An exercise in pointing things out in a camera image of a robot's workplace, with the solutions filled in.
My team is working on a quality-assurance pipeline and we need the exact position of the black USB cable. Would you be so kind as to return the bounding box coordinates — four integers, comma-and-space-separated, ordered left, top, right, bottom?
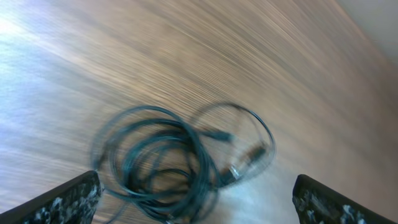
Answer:
90, 101, 277, 224

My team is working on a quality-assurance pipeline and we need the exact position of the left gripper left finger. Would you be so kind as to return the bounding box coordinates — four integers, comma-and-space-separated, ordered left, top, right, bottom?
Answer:
1, 170, 103, 224

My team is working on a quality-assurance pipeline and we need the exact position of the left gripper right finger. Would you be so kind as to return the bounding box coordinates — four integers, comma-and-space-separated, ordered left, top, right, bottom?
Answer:
292, 174, 395, 224

